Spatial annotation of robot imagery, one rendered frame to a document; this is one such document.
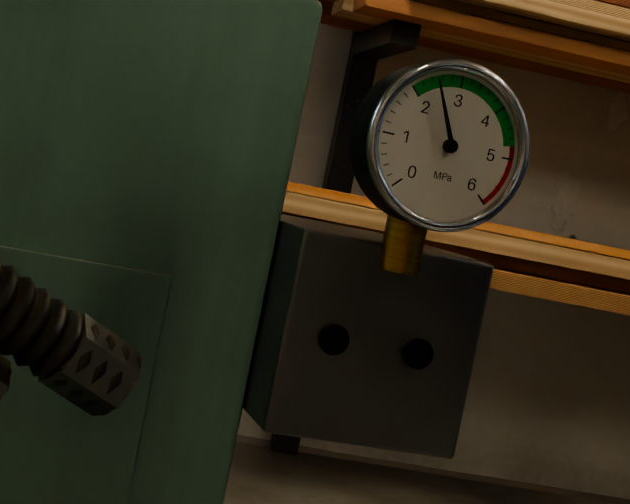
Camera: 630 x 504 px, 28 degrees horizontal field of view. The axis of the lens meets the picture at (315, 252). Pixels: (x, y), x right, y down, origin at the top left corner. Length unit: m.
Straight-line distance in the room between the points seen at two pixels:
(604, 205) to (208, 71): 2.73
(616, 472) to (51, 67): 2.91
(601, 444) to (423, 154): 2.84
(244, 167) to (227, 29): 0.05
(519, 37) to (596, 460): 1.19
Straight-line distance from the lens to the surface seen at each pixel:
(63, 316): 0.40
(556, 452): 3.24
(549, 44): 2.61
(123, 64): 0.50
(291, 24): 0.51
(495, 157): 0.47
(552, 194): 3.14
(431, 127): 0.46
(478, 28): 2.56
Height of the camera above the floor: 0.64
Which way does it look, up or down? 3 degrees down
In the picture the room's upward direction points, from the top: 11 degrees clockwise
